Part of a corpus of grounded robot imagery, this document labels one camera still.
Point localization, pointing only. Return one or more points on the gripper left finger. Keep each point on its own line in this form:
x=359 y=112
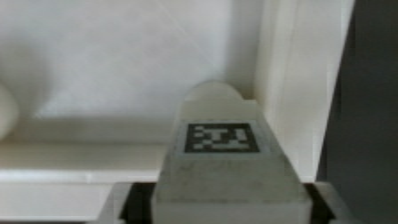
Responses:
x=111 y=215

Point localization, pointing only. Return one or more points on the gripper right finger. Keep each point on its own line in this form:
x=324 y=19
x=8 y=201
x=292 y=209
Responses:
x=331 y=212

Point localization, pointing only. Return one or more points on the white table leg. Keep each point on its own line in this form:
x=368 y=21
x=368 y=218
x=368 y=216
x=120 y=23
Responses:
x=228 y=182

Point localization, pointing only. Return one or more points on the white square tabletop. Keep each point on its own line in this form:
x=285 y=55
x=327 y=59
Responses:
x=104 y=58

